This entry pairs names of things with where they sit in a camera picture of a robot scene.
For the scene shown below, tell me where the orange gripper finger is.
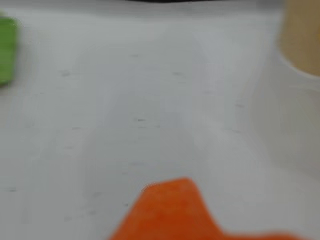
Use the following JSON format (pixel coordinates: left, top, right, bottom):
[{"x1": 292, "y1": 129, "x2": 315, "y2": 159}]
[{"x1": 108, "y1": 177, "x2": 316, "y2": 240}]

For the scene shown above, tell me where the green paper-wrapped packet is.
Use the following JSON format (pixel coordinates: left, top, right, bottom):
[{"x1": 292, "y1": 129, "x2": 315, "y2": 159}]
[{"x1": 0, "y1": 16, "x2": 23, "y2": 88}]

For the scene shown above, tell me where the black foam border strip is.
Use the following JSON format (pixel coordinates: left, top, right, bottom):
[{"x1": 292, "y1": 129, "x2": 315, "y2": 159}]
[{"x1": 124, "y1": 0, "x2": 283, "y2": 4}]

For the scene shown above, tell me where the paper cup with orange label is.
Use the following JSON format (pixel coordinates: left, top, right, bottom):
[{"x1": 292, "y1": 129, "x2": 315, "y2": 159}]
[{"x1": 277, "y1": 0, "x2": 320, "y2": 78}]

